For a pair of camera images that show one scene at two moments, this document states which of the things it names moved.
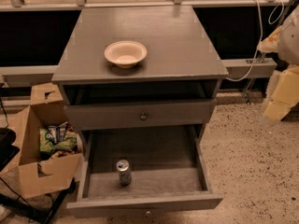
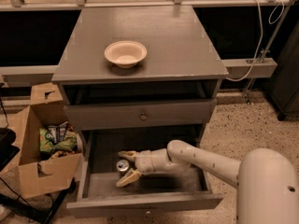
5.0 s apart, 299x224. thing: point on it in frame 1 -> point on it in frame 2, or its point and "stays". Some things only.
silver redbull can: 124,172 stays
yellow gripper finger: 271,43 -> 132,175
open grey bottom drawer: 168,172 stays
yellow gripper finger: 282,93 -> 132,155
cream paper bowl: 125,53 stays
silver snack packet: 58,132 stays
